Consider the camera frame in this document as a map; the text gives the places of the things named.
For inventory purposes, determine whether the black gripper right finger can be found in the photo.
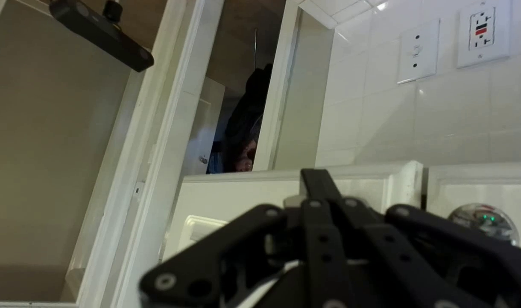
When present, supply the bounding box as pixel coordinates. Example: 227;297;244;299
322;168;521;308

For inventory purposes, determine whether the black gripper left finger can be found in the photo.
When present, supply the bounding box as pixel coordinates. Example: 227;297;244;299
138;168;352;308

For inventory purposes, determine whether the white cabinet drawer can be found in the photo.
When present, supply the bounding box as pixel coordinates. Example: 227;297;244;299
162;160;425;264

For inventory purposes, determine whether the chrome cabinet knob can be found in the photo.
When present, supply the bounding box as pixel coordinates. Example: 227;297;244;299
445;203;521;247

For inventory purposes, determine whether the dark hanging garment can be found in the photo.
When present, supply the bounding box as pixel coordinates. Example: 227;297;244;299
206;62;273;175

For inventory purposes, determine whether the white cable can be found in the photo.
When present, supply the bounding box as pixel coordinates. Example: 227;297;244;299
234;259;302;308

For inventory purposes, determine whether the white door frame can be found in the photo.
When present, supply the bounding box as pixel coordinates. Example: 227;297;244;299
0;0;227;308

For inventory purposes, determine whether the white wall light switch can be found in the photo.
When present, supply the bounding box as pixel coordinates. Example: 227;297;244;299
394;18;442;86

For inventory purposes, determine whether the white GFCI wall outlet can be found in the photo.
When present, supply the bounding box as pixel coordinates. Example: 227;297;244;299
454;0;512;69

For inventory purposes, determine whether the black stereo camera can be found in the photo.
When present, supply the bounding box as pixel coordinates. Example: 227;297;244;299
47;0;155;74

